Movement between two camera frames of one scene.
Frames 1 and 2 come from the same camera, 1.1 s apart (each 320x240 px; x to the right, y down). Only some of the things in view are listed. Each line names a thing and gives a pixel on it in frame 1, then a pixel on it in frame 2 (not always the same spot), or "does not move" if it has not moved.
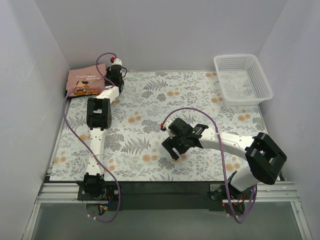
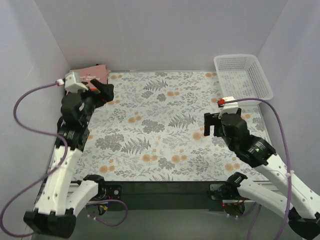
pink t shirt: (86, 77) does not move
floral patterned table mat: (130, 148) does not move
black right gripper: (175, 144) -> (215, 125)
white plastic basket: (242, 80) does not move
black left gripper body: (114, 74) -> (94, 93)
